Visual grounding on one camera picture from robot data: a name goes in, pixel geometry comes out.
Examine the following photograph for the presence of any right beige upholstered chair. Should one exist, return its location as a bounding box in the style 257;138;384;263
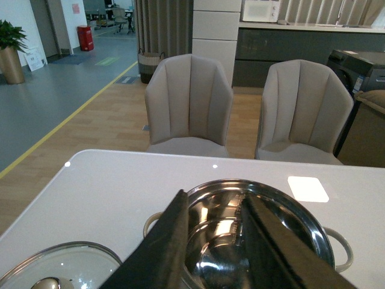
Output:
254;60;353;165

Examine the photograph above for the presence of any beige window curtain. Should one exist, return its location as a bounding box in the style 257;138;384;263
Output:
279;0;384;28

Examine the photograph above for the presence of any beige upholstered chair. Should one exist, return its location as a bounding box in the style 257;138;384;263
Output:
145;54;233;158
254;60;353;165

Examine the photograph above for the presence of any white sign board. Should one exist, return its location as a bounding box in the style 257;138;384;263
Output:
24;47;47;72

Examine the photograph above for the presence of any glass pot lid gold knob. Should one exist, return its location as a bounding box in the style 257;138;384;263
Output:
1;241;123;288

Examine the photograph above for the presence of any red fire extinguisher box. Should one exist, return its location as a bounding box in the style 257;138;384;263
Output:
77;25;94;51

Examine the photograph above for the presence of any white drawer cabinet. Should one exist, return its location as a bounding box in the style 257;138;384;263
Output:
192;0;242;84

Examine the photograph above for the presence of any white microwave oven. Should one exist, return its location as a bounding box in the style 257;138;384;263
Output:
241;1;281;23

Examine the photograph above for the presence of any dark grey kitchen counter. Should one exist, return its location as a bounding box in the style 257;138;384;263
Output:
232;23;384;88

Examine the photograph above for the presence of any left beige upholstered chair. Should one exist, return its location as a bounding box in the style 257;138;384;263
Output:
145;54;233;158

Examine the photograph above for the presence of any gold planter pot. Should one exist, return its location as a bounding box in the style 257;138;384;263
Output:
1;47;25;84

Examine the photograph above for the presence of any grey pleated curtain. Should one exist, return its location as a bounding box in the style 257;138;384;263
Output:
134;0;194;57

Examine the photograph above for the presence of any woven laundry basket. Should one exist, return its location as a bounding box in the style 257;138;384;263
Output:
138;48;165;84

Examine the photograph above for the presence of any green potted plant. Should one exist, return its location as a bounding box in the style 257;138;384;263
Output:
0;20;28;52

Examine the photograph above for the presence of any grey office chair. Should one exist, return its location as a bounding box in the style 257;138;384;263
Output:
112;7;128;33

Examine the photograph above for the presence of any black washing machine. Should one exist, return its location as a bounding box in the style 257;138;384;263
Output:
326;49;385;157

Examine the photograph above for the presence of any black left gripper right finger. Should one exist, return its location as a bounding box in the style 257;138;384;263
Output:
241;197;355;288

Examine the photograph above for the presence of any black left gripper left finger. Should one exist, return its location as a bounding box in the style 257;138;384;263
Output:
100;190;188;288

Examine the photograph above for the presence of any cream steel cooking pot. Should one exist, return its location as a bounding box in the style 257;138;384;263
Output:
142;178;354;289

